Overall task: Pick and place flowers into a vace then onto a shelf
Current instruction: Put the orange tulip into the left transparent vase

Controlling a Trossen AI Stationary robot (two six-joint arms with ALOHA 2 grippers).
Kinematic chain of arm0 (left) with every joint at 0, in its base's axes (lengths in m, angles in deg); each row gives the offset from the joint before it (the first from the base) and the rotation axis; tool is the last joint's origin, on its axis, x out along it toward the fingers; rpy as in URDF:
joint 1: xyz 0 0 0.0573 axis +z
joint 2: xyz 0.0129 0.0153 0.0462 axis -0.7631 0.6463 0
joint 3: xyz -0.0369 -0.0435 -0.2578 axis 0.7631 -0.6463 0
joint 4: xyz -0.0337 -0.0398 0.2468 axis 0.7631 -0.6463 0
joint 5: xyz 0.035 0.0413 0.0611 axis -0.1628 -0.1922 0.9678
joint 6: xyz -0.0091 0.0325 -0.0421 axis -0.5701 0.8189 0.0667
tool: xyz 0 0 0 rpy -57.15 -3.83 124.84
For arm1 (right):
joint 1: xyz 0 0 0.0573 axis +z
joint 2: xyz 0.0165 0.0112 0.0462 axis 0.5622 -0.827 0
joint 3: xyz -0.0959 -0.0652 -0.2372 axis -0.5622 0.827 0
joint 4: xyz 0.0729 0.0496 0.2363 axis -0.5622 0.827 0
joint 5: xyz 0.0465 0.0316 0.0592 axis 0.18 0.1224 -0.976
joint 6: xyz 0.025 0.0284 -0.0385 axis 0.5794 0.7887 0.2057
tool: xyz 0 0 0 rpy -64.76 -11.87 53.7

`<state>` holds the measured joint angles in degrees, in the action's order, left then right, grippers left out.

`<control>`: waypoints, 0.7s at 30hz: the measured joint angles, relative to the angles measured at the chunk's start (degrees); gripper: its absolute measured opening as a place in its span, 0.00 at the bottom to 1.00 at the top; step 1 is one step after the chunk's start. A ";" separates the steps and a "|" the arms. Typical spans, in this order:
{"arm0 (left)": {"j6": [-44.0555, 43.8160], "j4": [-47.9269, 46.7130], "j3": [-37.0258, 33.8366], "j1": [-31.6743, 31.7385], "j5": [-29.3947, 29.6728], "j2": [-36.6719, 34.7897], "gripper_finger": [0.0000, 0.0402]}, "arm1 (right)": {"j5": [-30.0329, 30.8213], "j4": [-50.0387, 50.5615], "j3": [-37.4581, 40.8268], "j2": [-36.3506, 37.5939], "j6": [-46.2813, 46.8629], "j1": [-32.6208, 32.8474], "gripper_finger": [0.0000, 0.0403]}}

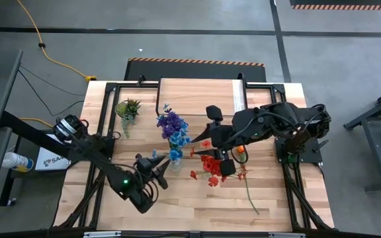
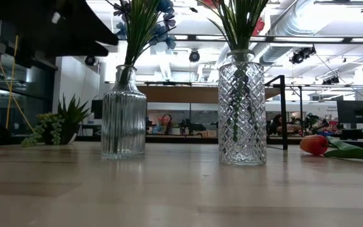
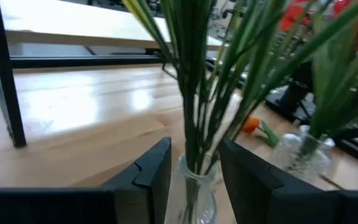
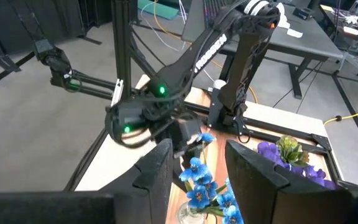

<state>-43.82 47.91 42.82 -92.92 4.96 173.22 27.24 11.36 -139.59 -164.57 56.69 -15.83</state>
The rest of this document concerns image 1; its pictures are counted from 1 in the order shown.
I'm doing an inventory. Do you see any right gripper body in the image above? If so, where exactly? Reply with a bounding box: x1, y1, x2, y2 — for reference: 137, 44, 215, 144
206, 104, 236, 177

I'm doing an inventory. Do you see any yellow cable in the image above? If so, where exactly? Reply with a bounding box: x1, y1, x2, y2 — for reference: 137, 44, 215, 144
19, 117, 56, 130
17, 0, 98, 83

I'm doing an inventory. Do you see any ribbed clear glass vase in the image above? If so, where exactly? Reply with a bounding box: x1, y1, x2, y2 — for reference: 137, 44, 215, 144
169, 158, 182, 173

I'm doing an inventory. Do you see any purple artificial flower bunch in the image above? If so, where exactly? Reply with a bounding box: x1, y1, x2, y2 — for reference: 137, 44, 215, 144
156, 104, 187, 149

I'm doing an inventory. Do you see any dark grey metal stand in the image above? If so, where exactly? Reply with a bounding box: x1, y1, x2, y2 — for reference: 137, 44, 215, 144
344, 84, 381, 193

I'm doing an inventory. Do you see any black floor mat striped edge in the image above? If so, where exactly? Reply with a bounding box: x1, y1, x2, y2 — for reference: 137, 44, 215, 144
124, 57, 267, 83
289, 0, 381, 11

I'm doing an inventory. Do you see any white spray can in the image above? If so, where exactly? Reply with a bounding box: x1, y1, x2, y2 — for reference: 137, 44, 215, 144
1, 151, 35, 173

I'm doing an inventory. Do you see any wooden shelf with black legs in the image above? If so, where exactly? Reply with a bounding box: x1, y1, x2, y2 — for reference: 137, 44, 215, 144
155, 73, 249, 128

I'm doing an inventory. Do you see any black metal rig frame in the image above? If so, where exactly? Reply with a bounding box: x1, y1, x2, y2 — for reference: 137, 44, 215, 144
50, 74, 335, 232

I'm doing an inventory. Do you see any red artificial flower bunch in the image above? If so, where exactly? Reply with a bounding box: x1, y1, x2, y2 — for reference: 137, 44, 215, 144
189, 140, 248, 188

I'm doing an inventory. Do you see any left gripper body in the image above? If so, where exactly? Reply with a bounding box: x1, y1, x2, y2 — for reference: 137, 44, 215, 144
134, 153, 170, 191

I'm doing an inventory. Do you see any blue artificial flower bunch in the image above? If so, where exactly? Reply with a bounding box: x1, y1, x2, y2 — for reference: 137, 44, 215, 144
151, 102, 192, 163

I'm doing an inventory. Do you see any white cardboard box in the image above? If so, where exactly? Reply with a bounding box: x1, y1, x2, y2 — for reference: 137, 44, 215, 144
34, 145, 75, 172

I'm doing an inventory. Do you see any potted green succulent plant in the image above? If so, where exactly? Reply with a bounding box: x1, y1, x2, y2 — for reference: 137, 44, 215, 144
114, 98, 142, 138

